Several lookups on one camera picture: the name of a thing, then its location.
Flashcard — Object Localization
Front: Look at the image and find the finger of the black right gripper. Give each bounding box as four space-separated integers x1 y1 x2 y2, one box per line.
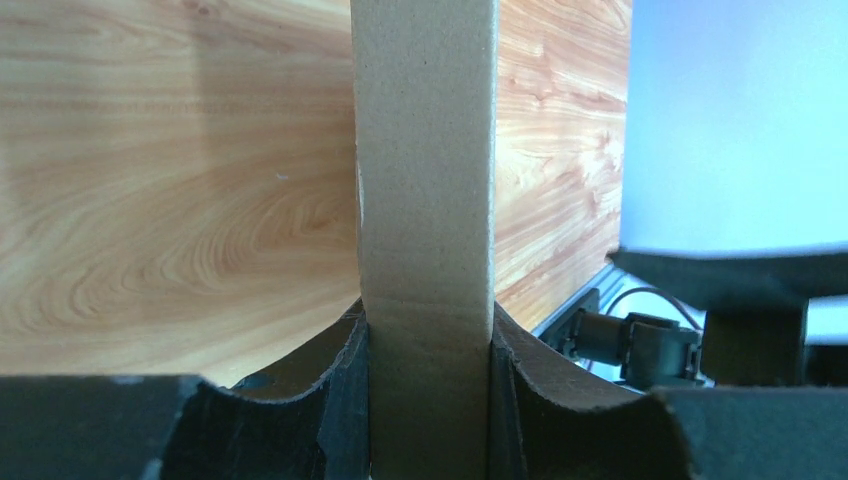
607 249 847 311

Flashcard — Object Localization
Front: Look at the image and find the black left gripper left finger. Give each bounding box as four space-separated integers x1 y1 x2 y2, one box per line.
1 303 370 479

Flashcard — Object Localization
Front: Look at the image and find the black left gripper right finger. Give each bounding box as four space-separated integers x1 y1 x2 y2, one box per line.
488 308 847 479

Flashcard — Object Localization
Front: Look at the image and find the brown cardboard box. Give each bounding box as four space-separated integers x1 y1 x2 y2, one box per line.
351 1 498 479

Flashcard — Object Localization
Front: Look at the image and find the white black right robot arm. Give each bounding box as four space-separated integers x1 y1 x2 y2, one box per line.
541 249 847 391

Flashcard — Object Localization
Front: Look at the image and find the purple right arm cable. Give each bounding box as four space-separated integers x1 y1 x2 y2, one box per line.
601 286 705 333

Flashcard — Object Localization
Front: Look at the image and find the aluminium base frame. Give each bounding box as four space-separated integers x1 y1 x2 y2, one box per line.
530 265 627 337

